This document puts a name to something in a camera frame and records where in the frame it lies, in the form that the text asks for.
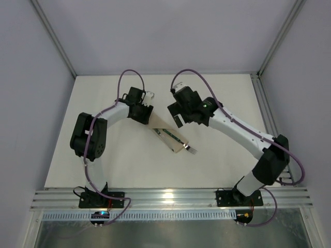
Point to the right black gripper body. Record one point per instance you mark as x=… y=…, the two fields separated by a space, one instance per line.
x=176 y=111

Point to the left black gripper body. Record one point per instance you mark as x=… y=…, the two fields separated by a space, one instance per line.
x=144 y=115

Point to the green handled knife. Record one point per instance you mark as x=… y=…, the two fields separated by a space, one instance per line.
x=159 y=133

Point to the beige cloth napkin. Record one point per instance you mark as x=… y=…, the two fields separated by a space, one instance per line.
x=156 y=122

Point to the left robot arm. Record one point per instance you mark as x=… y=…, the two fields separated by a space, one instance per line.
x=89 y=137

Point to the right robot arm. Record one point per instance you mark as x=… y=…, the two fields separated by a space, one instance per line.
x=268 y=150

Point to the left controller board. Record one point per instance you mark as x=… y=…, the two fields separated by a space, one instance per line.
x=99 y=217

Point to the controller board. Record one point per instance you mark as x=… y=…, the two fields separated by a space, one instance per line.
x=243 y=217
x=99 y=217

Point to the right controller board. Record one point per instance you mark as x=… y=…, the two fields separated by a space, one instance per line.
x=243 y=217

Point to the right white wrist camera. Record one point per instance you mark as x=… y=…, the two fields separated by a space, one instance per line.
x=177 y=87

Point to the aluminium front rail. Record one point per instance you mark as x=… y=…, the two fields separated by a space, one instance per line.
x=171 y=199

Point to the aluminium rail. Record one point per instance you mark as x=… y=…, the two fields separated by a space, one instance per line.
x=268 y=119
x=171 y=199

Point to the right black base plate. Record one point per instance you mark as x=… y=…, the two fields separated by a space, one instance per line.
x=227 y=197

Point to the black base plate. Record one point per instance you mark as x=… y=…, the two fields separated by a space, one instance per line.
x=91 y=199
x=227 y=197

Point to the slotted grey cable duct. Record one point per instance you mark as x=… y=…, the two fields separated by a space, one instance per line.
x=140 y=215

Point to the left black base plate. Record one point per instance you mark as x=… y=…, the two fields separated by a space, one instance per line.
x=91 y=199

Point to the aluminium right side rail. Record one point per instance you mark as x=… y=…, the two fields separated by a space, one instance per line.
x=268 y=119

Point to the left aluminium frame post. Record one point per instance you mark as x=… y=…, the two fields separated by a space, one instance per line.
x=52 y=35

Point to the aluminium frame post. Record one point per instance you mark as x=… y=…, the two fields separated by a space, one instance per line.
x=282 y=33
x=52 y=35

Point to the right aluminium frame post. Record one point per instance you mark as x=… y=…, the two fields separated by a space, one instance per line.
x=282 y=33

